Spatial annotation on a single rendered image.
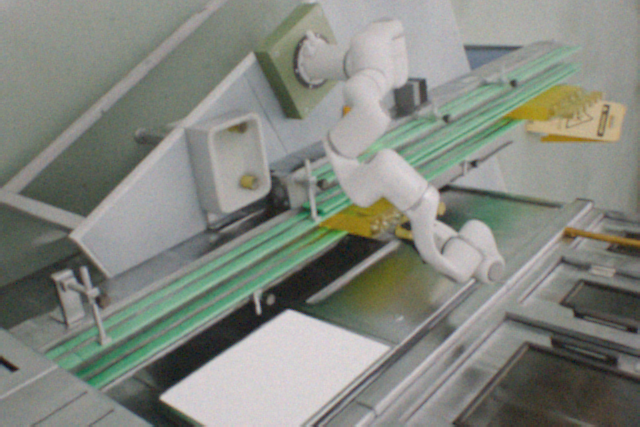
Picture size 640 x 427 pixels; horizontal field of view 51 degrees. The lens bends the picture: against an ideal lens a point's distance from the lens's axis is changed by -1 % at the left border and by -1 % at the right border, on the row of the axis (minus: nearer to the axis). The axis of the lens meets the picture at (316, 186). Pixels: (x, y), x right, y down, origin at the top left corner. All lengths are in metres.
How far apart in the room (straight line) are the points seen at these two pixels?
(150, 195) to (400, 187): 0.61
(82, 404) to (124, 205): 0.76
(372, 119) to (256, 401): 0.62
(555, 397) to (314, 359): 0.50
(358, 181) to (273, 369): 0.45
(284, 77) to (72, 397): 1.12
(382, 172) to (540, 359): 0.54
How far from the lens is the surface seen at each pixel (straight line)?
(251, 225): 1.75
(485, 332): 1.62
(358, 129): 1.43
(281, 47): 1.82
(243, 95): 1.81
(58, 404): 0.96
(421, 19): 2.45
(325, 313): 1.67
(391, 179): 1.39
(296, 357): 1.53
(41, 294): 2.17
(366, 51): 1.56
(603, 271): 1.90
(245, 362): 1.55
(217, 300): 1.63
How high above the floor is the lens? 2.09
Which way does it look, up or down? 40 degrees down
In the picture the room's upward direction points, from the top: 101 degrees clockwise
